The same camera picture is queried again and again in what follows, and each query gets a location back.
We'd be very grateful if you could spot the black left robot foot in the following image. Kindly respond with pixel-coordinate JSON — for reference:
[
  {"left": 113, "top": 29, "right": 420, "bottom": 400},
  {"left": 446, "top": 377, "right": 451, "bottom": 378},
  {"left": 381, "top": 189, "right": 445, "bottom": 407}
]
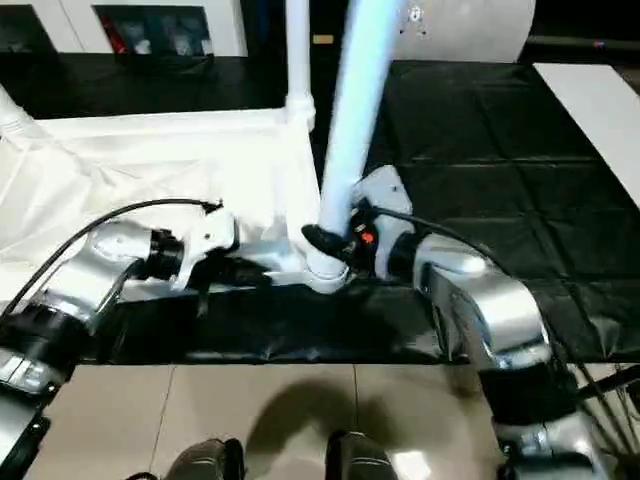
[{"left": 163, "top": 436, "right": 248, "bottom": 480}]

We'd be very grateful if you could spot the white cabinet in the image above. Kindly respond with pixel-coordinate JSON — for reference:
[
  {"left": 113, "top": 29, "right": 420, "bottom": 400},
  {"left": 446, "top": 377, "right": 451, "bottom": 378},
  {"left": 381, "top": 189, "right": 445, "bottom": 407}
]
[{"left": 0, "top": 0, "right": 251, "bottom": 58}]

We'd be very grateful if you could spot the white plastic table top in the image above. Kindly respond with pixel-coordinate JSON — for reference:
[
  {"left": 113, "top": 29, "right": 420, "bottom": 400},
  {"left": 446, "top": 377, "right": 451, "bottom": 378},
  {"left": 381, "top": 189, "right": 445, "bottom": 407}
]
[{"left": 0, "top": 95, "right": 353, "bottom": 299}]

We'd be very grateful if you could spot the black box with yellow label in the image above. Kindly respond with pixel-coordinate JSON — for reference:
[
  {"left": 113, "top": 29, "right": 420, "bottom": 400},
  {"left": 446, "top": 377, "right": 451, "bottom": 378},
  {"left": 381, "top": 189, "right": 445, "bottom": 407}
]
[{"left": 246, "top": 0, "right": 353, "bottom": 61}]

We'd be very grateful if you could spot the black right robot foot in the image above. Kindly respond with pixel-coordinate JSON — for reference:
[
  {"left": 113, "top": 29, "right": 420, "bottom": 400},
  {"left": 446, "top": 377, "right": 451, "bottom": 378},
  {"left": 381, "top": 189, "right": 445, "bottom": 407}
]
[{"left": 324, "top": 430, "right": 403, "bottom": 480}]

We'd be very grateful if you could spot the white flat board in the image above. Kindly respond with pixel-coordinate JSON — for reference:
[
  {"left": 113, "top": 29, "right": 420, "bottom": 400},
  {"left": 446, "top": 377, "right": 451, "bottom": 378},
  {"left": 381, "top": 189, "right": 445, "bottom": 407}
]
[{"left": 532, "top": 62, "right": 640, "bottom": 209}]

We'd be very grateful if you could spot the black robot foot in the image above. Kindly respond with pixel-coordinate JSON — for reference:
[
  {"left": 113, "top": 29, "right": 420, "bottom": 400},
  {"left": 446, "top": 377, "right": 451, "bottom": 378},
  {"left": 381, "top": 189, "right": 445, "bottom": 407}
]
[
  {"left": 163, "top": 436, "right": 248, "bottom": 480},
  {"left": 324, "top": 430, "right": 403, "bottom": 480}
]

